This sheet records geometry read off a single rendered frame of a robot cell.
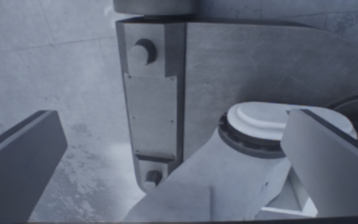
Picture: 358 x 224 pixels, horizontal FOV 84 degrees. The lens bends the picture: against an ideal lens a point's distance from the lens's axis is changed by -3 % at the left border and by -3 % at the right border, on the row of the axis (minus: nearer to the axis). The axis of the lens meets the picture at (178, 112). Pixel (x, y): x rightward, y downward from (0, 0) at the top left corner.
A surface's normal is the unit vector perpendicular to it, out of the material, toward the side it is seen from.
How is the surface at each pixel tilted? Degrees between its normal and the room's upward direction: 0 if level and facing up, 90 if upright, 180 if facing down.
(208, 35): 0
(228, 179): 90
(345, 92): 0
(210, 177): 90
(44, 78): 0
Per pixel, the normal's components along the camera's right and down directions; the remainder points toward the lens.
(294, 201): 0.01, -0.87
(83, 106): -0.18, 0.48
